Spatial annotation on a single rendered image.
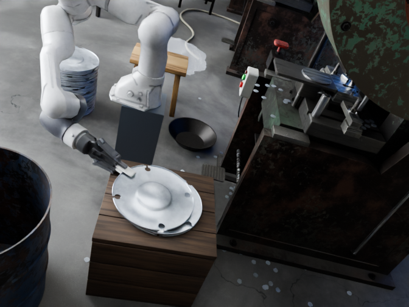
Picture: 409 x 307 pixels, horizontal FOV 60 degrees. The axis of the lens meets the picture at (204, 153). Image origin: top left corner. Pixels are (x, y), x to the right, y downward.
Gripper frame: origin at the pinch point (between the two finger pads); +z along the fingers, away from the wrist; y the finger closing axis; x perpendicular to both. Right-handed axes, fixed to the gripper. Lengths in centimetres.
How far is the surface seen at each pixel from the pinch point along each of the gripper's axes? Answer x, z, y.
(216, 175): 49, 23, -21
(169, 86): 127, -49, -44
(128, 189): -6.0, 5.8, -0.1
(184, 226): -5.0, 29.3, -0.4
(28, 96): 44, -96, -47
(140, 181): -0.1, 6.9, -0.1
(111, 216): -16.6, 7.8, -3.4
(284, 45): 85, 18, 38
